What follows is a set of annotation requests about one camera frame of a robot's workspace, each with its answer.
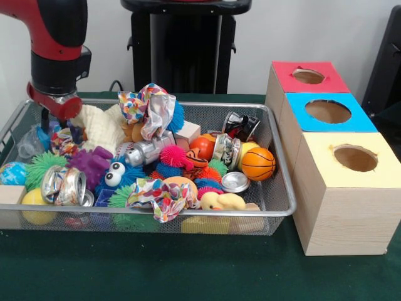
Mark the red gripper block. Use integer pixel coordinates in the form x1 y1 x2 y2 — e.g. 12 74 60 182
26 82 83 145

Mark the clear plastic bottle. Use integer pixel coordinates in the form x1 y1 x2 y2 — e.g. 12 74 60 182
17 124 53 161

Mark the cream waffle cloth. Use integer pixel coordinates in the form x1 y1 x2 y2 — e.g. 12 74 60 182
70 103 127 152

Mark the orange toy basketball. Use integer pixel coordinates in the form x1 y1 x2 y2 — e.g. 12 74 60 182
240 147 277 182

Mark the wooden box with three holes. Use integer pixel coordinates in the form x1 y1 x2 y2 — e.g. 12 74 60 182
264 60 401 256

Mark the green spiky rubber ball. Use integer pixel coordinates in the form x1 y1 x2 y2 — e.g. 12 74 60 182
24 152 69 191

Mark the purple knobby rubber ball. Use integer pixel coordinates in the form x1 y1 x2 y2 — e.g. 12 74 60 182
66 145 114 191

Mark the crushed silver drink can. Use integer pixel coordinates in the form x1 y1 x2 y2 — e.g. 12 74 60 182
40 165 95 207

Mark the blue globe ball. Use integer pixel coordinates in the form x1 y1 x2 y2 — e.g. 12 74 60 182
0 161 28 186

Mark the yellow ball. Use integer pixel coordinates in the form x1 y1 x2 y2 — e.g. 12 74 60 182
20 187 59 226

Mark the silver toy robot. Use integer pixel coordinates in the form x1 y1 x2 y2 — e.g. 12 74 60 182
123 130 175 166

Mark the blue spiky rubber ball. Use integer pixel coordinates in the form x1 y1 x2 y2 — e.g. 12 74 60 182
165 99 186 132

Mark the dark green side tablecloth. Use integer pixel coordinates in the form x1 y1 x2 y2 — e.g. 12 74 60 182
372 102 401 151

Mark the black upright panel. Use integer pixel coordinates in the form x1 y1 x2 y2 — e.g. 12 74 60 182
360 4 401 117

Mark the wire mesh bin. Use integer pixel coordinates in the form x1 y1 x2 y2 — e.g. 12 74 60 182
0 97 298 236

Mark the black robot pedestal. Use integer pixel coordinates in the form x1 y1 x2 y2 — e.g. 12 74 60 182
120 0 253 95

